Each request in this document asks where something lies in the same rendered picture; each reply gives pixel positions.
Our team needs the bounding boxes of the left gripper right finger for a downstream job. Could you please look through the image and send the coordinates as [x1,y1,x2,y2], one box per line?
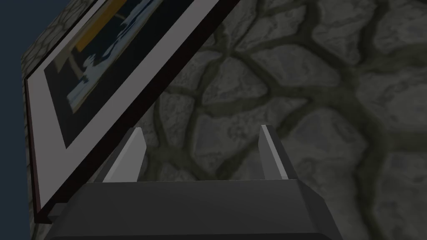
[258,125,299,180]

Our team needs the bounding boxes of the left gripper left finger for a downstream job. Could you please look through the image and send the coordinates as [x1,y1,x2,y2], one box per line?
[94,126,147,183]

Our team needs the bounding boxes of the dark framed wall picture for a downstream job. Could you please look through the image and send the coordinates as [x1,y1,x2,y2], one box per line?
[23,0,241,225]

